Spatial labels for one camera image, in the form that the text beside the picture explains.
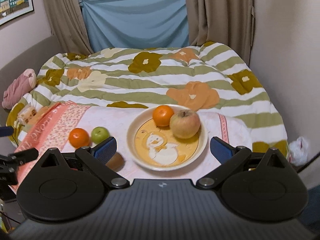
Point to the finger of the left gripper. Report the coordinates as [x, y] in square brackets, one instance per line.
[6, 131]
[23, 157]

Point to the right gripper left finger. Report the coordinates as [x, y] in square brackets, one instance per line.
[95, 159]

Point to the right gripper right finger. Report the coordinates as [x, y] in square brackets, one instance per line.
[230, 158]

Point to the brown kiwi with sticker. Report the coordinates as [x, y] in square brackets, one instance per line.
[116, 162]

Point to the small green apple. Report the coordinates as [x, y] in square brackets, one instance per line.
[99, 134]

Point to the small patterned tissue pack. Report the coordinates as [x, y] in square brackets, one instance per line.
[26, 114]

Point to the large orange on cloth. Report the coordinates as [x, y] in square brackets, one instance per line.
[78, 138]

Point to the pink floral cloth mat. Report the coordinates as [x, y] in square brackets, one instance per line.
[51, 127]

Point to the pink plush toy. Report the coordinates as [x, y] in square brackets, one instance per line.
[20, 86]

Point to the large yellow red apple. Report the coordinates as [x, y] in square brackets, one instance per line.
[184, 124]

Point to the cream duck print plate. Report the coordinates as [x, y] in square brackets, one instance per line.
[156, 148]

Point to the white plastic bag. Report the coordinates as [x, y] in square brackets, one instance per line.
[298, 152]

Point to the grey bed headboard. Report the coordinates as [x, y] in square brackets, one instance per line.
[34, 58]

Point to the orange on plate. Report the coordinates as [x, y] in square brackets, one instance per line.
[161, 115]

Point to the green striped floral duvet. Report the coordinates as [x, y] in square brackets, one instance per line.
[212, 77]

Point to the left beige curtain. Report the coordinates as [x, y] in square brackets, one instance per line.
[67, 24]

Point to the beige curtain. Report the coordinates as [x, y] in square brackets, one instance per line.
[67, 24]
[230, 22]

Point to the right beige curtain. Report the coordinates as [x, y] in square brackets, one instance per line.
[230, 22]

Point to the blue hanging cloth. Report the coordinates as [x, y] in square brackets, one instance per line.
[138, 24]

